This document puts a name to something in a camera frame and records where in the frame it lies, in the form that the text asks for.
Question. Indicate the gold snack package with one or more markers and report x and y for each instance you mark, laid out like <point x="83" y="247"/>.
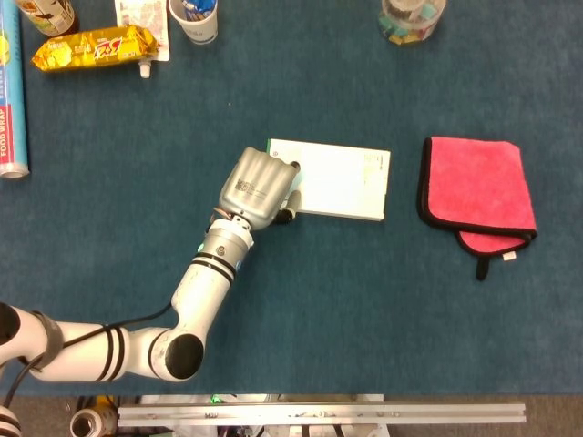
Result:
<point x="91" y="47"/>

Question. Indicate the clear jar of binder clips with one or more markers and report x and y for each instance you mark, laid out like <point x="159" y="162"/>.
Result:
<point x="410" y="29"/>

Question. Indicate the grey tape roll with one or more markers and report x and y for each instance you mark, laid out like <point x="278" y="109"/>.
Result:
<point x="77" y="416"/>

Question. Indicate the brown drink bottle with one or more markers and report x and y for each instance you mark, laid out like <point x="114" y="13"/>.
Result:
<point x="50" y="16"/>

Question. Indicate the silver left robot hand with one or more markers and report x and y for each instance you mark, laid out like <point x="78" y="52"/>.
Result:
<point x="255" y="186"/>

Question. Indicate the white cardboard box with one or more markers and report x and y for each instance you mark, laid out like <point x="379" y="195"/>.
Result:
<point x="341" y="182"/>

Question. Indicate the blue food wrap roll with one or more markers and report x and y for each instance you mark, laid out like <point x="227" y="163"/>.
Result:
<point x="11" y="91"/>

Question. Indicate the small teal paper strip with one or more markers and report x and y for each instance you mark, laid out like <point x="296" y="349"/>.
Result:
<point x="296" y="183"/>

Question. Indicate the aluminium profile rail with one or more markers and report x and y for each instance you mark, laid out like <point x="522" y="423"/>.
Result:
<point x="319" y="414"/>

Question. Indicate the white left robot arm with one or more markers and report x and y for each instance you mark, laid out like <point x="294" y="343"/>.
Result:
<point x="200" y="291"/>

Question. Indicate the yellow black tool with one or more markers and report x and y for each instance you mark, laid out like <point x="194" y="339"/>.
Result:
<point x="104" y="403"/>

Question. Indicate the white spout pouch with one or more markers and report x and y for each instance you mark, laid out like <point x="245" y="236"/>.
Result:
<point x="141" y="13"/>

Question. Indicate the pink black-edged microfiber cloth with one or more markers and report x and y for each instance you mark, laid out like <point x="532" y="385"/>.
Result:
<point x="478" y="182"/>

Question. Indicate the blue snack packet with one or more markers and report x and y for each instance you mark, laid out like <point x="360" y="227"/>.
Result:
<point x="198" y="7"/>

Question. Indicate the white paper cup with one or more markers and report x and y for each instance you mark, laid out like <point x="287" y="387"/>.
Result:
<point x="200" y="29"/>

